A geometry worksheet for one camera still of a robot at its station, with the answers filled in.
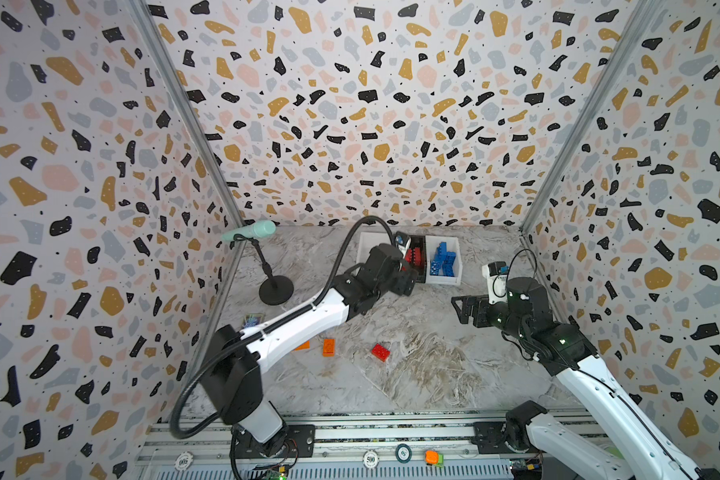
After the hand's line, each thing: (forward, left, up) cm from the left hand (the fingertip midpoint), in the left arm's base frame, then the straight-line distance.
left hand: (409, 260), depth 78 cm
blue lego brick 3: (+15, -18, -24) cm, 33 cm away
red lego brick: (+21, -6, -24) cm, 32 cm away
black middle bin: (+27, -8, -23) cm, 36 cm away
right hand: (-10, -14, -1) cm, 17 cm away
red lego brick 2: (-15, +7, -25) cm, 30 cm away
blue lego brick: (+15, -13, -23) cm, 31 cm away
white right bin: (+24, -20, -21) cm, 38 cm away
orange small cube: (-41, -4, -22) cm, 47 cm away
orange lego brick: (-13, +23, -26) cm, 37 cm away
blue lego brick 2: (+22, -16, -22) cm, 35 cm away
